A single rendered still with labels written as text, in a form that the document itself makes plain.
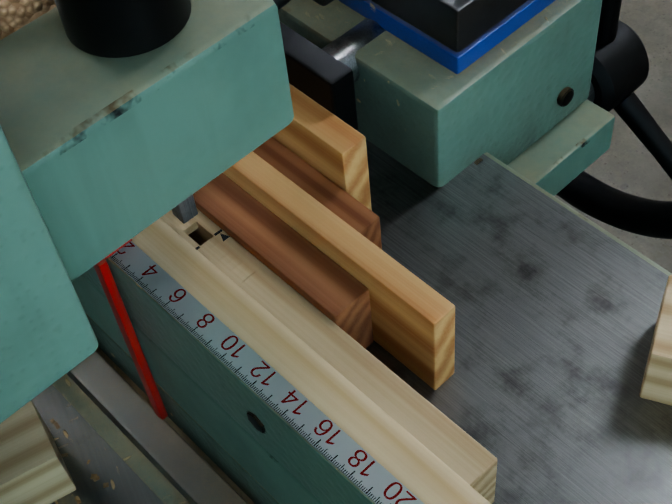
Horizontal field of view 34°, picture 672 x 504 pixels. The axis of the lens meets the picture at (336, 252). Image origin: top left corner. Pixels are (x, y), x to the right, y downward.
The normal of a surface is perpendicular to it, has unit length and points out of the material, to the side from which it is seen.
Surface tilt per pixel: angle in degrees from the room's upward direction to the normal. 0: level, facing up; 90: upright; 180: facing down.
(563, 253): 0
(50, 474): 90
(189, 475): 0
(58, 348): 90
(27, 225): 90
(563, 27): 90
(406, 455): 0
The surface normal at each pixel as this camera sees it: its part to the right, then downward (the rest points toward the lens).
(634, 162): -0.07, -0.61
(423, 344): -0.72, 0.58
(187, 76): 0.69, 0.54
